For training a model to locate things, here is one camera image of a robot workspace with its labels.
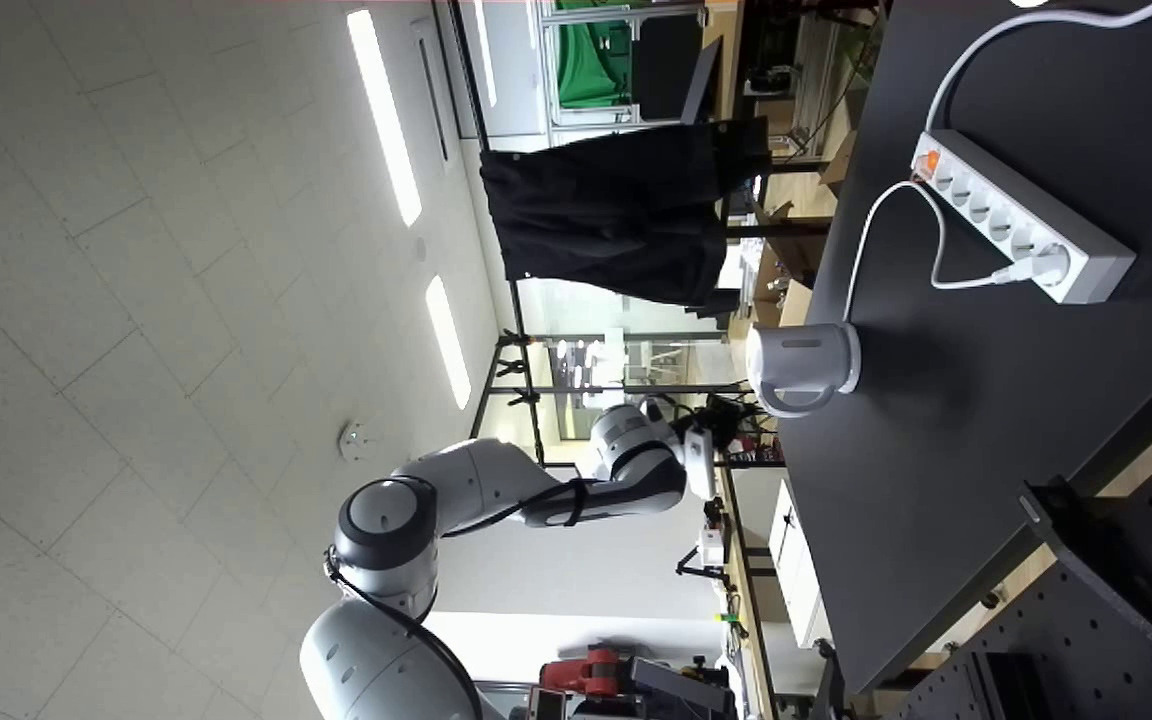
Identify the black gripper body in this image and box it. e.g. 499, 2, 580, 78
687, 397, 749, 464

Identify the grey cylindrical cup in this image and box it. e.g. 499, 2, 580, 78
749, 316, 869, 423

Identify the white drawer unit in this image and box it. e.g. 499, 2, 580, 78
766, 474, 836, 651

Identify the black hanging curtain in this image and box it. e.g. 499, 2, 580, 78
481, 118, 777, 319

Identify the red machine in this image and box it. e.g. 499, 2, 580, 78
537, 640, 640, 710

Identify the short ceiling light panel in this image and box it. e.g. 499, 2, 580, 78
421, 271, 477, 413

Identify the white power strip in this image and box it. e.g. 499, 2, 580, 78
910, 126, 1141, 307

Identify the white ceiling smoke detector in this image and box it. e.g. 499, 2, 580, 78
331, 417, 377, 464

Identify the green cloth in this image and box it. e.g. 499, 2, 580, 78
552, 0, 646, 117

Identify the black perforated mounting board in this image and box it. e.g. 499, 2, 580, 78
869, 447, 1152, 720

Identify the long ceiling light panel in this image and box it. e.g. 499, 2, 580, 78
345, 2, 428, 232

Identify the black metal rack frame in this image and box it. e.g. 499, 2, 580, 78
472, 322, 790, 471

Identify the white kettle cable with plug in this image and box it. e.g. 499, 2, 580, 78
842, 176, 1075, 328

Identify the white cabinet frame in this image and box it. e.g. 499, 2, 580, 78
457, 0, 713, 155

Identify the white power strip cable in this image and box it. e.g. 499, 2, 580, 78
928, 0, 1152, 145

